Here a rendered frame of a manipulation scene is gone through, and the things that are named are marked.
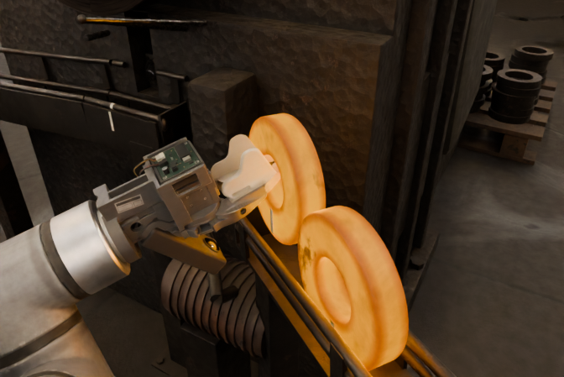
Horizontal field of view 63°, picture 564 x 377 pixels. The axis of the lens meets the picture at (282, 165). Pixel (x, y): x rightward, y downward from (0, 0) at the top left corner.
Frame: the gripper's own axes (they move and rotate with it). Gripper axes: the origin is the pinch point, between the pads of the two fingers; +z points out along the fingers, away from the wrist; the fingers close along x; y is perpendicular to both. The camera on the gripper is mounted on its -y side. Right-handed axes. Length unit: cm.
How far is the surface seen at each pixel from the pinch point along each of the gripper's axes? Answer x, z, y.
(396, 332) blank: -22.9, -1.3, -4.0
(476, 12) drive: 57, 85, -26
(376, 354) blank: -22.8, -3.5, -5.5
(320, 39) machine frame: 18.3, 17.0, 4.2
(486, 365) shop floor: 4, 37, -92
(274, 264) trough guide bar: -5.9, -6.1, -7.8
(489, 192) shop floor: 63, 98, -109
